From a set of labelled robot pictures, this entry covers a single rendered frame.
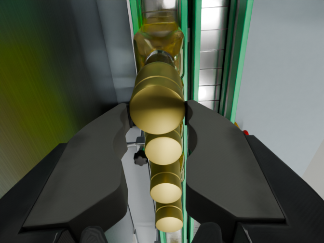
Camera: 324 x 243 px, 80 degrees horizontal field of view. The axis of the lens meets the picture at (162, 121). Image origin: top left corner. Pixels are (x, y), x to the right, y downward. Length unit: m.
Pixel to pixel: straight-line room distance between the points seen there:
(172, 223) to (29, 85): 0.21
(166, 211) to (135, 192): 0.43
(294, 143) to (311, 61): 0.29
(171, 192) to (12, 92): 0.17
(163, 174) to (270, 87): 0.52
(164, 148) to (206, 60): 0.30
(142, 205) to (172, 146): 0.57
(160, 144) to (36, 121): 0.12
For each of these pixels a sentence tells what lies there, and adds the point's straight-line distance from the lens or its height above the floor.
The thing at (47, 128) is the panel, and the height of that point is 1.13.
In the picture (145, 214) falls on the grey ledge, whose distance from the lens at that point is 0.78.
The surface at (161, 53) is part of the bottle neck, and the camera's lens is 0.19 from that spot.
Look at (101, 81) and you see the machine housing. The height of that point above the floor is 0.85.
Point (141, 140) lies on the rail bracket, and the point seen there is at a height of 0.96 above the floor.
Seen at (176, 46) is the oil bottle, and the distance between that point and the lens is 0.21.
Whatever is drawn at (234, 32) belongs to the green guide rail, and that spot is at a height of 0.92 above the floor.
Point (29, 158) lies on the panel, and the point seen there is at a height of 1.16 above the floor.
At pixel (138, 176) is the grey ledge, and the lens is 0.62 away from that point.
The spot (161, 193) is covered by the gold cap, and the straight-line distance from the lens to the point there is 0.22.
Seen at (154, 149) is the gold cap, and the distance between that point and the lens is 0.17.
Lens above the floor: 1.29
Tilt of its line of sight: 58 degrees down
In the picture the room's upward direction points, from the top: 180 degrees counter-clockwise
